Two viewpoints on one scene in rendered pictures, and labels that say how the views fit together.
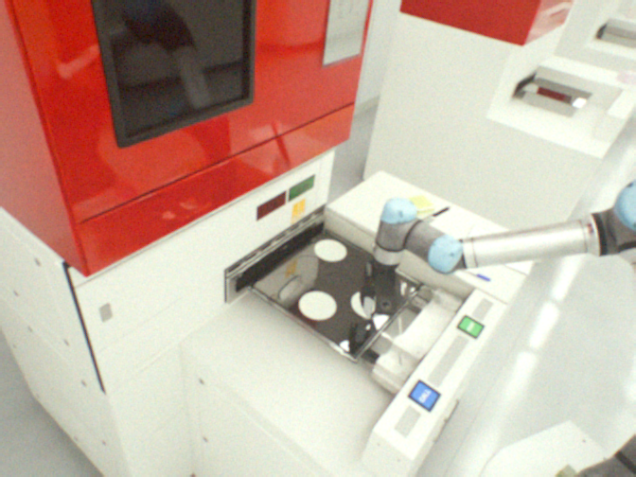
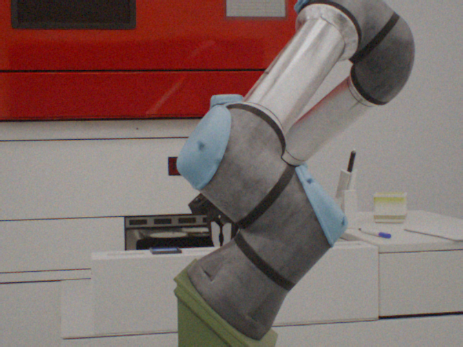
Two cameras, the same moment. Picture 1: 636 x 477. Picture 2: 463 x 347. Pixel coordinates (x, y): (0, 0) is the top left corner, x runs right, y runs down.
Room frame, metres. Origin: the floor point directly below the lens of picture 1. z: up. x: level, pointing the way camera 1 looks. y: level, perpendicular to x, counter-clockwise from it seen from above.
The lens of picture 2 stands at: (-0.50, -1.62, 1.20)
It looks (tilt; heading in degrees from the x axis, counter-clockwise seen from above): 3 degrees down; 47
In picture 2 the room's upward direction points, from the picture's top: 1 degrees counter-clockwise
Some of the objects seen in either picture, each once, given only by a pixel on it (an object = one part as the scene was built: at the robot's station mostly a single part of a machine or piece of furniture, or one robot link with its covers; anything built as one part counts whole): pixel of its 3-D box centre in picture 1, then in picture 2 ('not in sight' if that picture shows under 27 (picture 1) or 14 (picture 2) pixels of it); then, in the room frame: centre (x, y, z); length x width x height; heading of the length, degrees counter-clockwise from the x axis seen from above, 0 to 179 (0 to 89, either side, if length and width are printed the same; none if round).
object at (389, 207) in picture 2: (418, 209); (390, 207); (1.24, -0.31, 1.00); 0.07 x 0.07 x 0.07; 31
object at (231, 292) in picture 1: (279, 254); (211, 244); (1.04, 0.10, 0.89); 0.44 x 0.02 x 0.10; 148
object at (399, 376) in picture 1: (392, 370); not in sight; (0.68, -0.23, 0.89); 0.08 x 0.03 x 0.03; 58
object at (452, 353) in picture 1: (441, 375); (235, 285); (0.69, -0.35, 0.89); 0.55 x 0.09 x 0.14; 148
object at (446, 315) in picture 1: (418, 339); not in sight; (0.82, -0.31, 0.87); 0.36 x 0.08 x 0.03; 148
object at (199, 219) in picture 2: (280, 237); (211, 219); (1.05, 0.11, 0.96); 0.44 x 0.01 x 0.02; 148
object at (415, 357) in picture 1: (408, 350); not in sight; (0.75, -0.27, 0.89); 0.08 x 0.03 x 0.03; 58
